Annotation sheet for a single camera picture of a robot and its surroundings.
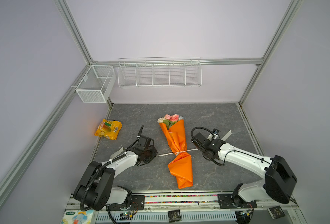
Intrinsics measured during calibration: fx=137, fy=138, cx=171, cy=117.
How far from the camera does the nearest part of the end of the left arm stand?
66 centimetres

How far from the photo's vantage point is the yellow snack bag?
986 mm

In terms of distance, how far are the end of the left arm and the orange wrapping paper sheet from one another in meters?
0.11

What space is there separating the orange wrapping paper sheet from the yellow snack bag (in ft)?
1.06

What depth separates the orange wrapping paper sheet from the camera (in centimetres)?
76
